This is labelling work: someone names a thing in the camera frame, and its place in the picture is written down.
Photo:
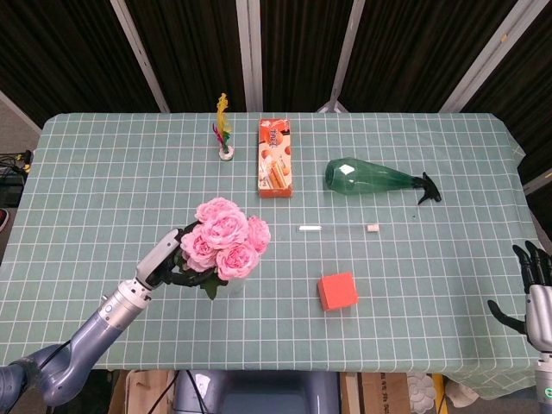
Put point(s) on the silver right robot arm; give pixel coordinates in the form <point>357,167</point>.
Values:
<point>544,384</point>

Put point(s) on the red shoe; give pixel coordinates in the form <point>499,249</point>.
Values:
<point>3,217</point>

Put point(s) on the white flower-shaped object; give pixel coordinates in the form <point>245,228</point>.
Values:
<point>422,392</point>

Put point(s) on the black pleated curtain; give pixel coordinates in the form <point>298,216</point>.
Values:
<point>64,52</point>

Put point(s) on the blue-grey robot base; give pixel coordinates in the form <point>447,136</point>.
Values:
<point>259,394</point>

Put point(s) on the brown cardboard box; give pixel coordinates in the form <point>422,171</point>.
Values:
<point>384,394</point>

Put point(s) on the clear glass tube with stopper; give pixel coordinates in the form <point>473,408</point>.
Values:
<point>310,228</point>

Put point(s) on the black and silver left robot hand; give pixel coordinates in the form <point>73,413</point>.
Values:
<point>157,256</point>

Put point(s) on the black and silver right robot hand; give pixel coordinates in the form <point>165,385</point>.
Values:
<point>542,315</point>

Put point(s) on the pink rose bouquet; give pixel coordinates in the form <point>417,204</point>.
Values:
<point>224,233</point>

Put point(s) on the light wooden plank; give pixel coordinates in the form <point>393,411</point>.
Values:
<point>350,394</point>

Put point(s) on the light wooden board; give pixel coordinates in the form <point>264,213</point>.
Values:
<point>142,392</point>

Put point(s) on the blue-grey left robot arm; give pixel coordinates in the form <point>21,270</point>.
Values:
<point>95,336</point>

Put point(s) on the yellow feather shuttlecock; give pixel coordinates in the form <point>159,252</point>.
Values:
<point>226,151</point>

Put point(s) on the green checked tablecloth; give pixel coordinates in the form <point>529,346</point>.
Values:
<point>302,336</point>

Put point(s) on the orange cube block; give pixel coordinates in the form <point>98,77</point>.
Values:
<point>338,291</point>

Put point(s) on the grey metal frame post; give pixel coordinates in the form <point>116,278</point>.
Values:
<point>483,60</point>
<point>138,52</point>
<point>345,47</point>
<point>250,52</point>

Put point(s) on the green plastic spray bottle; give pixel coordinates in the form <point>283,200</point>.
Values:
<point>362,177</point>

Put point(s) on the orange biscuit box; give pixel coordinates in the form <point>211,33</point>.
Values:
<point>276,159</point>

